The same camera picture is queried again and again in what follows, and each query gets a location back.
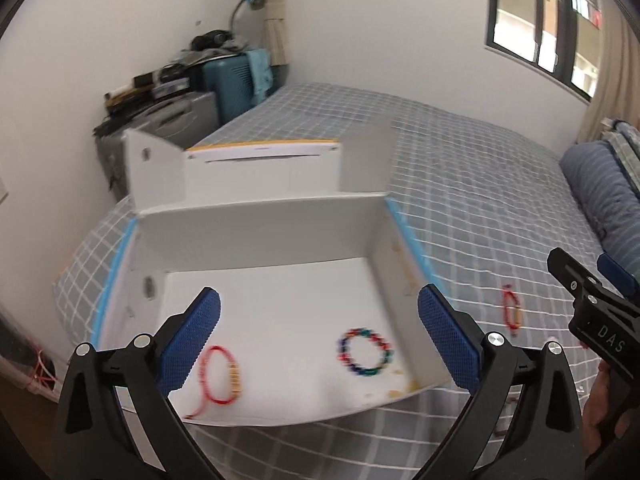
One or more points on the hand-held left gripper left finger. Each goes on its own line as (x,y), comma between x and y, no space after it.
(192,340)

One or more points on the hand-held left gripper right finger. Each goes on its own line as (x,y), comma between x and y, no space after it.
(447,340)

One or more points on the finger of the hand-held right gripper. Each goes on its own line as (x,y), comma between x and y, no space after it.
(570,270)
(620,277)

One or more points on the white cardboard box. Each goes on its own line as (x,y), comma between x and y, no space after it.
(280,300)

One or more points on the person's right hand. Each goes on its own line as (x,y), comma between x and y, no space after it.
(597,410)

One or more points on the blue striped pillow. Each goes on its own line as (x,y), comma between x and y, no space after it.
(595,190)

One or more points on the folded striped bedding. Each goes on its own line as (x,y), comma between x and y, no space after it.
(622,145)

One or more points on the beige window curtain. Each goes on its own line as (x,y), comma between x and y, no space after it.
(612,75)

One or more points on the grey hard suitcase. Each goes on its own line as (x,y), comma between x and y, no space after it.
(165,115)

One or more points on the black framed window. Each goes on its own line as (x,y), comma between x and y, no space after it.
(545,25)

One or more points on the blue hard suitcase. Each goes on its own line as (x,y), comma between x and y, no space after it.
(225,85)

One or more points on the stack of black devices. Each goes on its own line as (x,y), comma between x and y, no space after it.
(150,85)

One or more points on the light blue towel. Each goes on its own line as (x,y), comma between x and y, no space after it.
(261,77)

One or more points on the pile of dark clutter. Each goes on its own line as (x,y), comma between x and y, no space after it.
(215,45)

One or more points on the beige corner curtain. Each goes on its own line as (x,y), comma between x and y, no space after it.
(275,15)

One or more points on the blue desk lamp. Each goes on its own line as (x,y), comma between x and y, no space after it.
(250,0)

